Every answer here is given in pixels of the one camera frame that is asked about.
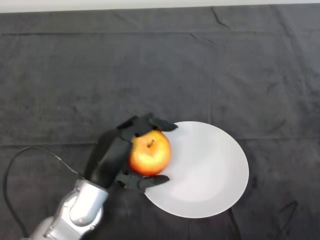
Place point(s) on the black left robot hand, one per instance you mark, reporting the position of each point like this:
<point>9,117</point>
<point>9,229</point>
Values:
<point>110,157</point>

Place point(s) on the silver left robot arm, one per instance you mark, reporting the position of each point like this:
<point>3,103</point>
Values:
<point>75,212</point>

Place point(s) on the black table cloth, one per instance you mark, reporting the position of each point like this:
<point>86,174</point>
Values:
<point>150,75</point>

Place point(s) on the red yellow apple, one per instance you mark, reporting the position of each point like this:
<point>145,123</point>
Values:
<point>150,157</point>

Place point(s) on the white round plate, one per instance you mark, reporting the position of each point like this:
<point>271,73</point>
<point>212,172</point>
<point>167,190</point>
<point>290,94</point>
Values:
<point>207,172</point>

